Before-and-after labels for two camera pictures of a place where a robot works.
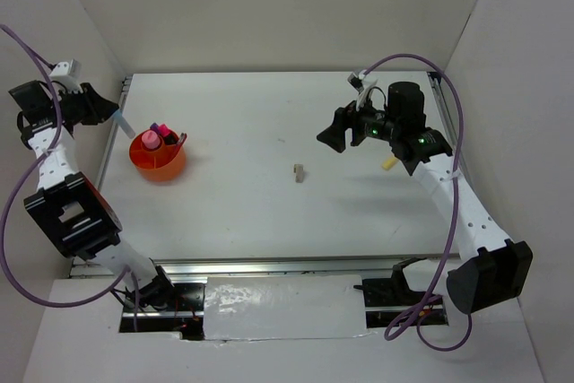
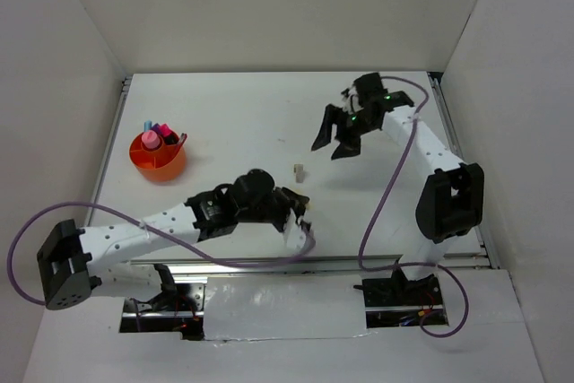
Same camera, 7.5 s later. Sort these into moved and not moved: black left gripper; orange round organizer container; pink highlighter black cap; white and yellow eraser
Moved: black left gripper
Not moved: pink highlighter black cap; orange round organizer container; white and yellow eraser
